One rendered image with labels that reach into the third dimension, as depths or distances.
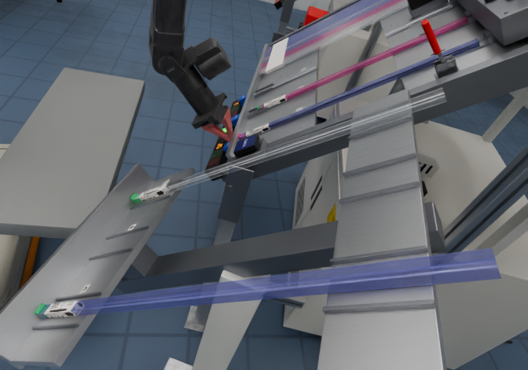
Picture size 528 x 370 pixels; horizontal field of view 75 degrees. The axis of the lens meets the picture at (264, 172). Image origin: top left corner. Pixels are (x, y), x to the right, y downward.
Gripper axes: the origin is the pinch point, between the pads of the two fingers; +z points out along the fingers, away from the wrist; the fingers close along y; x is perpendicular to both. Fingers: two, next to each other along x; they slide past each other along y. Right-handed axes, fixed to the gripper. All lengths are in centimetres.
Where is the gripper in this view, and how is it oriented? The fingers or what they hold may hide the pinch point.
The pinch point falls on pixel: (229, 137)
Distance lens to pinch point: 83.8
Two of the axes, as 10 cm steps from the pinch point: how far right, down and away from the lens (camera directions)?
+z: 4.9, 7.0, 5.2
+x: -8.6, 2.9, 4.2
